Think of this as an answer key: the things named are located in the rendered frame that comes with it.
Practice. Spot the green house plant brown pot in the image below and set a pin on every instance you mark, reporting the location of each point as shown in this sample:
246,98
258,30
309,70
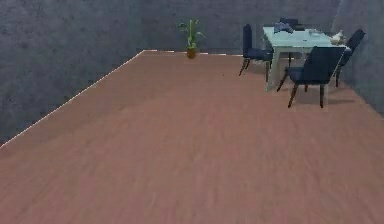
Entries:
191,43

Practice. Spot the dark blue dining chair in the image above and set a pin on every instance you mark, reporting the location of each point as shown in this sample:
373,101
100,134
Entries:
252,51
352,43
316,68
290,22

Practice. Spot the pale white dining table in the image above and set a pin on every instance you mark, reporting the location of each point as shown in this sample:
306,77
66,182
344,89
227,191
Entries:
290,40

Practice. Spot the blue crumpled cloth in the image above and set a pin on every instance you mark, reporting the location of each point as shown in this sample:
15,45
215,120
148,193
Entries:
283,27

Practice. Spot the small clear glass dish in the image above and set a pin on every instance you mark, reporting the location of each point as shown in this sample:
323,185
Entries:
313,32

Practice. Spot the cream white teapot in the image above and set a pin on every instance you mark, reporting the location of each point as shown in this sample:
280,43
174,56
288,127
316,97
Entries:
337,38

